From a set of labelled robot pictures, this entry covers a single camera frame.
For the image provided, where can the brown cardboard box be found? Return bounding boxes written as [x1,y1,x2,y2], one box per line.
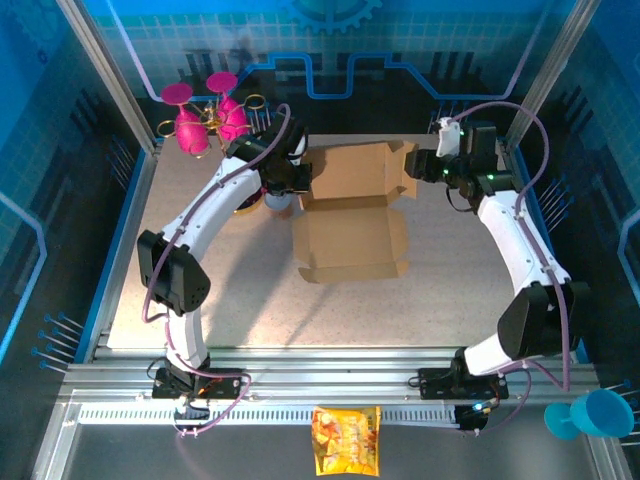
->
[291,140,420,285]

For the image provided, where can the black controller box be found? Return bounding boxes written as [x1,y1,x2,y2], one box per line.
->
[455,402,490,432]

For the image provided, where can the white paper cup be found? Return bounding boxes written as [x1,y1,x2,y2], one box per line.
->
[263,192,294,221]

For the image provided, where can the dark bowl with gold rim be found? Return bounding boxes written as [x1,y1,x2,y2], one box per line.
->
[234,192,264,216]

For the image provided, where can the pink plastic goblet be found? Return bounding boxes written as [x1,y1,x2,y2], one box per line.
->
[206,71,248,143]
[160,82,209,155]

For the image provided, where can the yellow snack bag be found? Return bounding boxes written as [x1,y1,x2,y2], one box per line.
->
[311,405,382,477]

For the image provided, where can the teal plastic goblet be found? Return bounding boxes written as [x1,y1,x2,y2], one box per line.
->
[543,388,635,441]

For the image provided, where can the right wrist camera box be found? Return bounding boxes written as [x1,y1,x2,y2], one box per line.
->
[436,117,462,159]

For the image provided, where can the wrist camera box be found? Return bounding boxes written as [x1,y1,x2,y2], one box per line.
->
[284,119,310,152]
[436,117,462,159]

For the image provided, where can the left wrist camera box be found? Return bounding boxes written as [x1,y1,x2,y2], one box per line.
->
[284,119,310,152]

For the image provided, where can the gold wire rack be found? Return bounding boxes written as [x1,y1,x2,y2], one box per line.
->
[156,93,267,160]

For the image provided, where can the aluminium frame post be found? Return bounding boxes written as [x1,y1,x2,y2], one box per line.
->
[503,0,592,151]
[54,0,164,154]

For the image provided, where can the aluminium frame beam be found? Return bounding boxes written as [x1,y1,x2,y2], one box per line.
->
[59,347,601,401]

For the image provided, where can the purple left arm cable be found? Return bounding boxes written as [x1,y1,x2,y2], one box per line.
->
[142,103,292,441]

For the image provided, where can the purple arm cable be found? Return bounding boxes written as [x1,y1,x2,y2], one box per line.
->
[142,103,292,441]
[449,101,574,437]

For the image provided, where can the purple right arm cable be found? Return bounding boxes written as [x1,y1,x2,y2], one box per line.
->
[449,101,574,437]

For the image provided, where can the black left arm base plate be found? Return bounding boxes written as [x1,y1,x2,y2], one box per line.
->
[151,367,251,401]

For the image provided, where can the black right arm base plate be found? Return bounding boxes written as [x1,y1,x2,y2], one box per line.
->
[417,367,509,401]

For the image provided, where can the white slotted cable duct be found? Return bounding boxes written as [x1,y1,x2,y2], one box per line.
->
[77,403,461,426]

